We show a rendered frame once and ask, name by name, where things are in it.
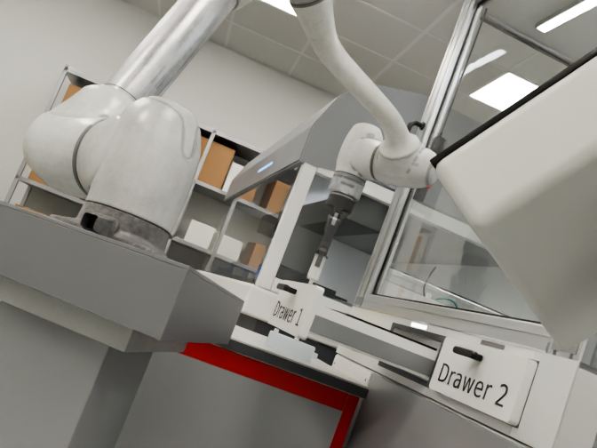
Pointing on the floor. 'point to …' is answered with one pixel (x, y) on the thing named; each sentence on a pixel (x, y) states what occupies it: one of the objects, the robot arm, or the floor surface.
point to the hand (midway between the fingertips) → (316, 267)
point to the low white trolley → (240, 399)
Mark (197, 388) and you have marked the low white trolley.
